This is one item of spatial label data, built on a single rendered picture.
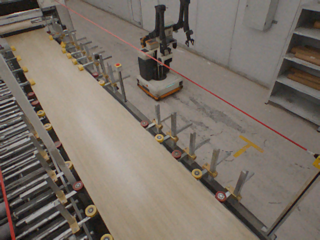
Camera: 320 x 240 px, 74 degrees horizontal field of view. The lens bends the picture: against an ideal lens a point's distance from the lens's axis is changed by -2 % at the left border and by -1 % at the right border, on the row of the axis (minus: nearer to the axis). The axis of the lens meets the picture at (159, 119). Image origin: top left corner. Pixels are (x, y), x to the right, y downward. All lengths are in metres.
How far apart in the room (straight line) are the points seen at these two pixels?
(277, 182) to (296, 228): 0.53
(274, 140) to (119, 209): 2.49
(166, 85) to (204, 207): 2.57
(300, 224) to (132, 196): 1.87
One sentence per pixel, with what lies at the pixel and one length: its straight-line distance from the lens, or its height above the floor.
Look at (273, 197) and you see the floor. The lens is 2.91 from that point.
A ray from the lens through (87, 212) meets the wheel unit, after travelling 1.73.
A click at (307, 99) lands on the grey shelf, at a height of 0.14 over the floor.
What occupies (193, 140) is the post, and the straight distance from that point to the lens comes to 1.81.
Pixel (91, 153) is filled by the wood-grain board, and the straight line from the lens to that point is 2.03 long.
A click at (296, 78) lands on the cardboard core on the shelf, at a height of 0.58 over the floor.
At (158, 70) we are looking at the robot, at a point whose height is 0.45.
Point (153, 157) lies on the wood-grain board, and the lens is 1.87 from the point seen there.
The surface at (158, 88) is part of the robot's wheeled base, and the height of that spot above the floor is 0.28.
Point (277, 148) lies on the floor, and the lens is 3.40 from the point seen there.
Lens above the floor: 2.39
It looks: 43 degrees down
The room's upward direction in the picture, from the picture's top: 4 degrees counter-clockwise
